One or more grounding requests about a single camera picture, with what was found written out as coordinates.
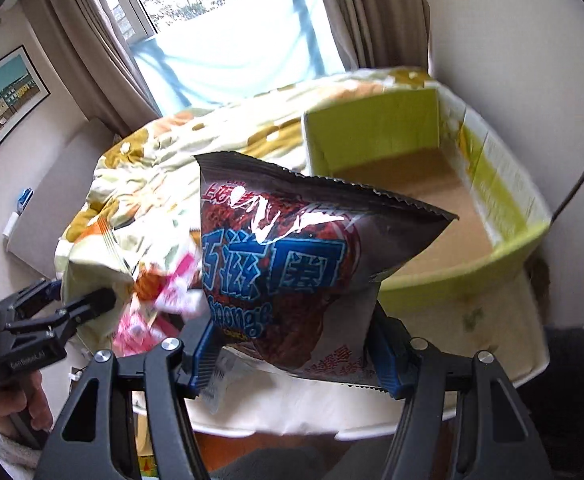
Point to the pink striped snack bag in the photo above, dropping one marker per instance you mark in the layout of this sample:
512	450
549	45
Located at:
163	301

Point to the dark red sponge cake bag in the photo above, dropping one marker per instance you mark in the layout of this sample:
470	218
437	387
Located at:
292	265

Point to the white fluffy sleeve forearm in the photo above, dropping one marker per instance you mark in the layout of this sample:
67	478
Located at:
18	460

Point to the left hand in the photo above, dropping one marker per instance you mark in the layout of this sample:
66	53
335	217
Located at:
13	402

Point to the white headboard panel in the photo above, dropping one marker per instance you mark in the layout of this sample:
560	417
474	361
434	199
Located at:
57	198

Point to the white grey printed snack bag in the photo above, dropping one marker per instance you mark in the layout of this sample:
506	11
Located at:
231	368

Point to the green cardboard box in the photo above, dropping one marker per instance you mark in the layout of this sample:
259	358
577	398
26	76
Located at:
428	144

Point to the floral striped quilt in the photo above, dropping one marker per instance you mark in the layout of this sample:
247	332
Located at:
143	202

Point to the framed street painting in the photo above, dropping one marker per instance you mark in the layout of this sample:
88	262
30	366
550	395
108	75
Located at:
21	90

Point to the left beige curtain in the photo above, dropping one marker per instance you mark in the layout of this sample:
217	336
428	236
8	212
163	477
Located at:
92	59

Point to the beige curtain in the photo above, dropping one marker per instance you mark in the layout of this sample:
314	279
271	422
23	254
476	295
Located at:
92	59
380	33

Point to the light blue cloth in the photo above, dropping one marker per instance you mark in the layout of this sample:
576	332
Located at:
241	49

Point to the right beige curtain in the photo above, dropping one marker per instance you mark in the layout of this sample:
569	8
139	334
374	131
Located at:
380	33

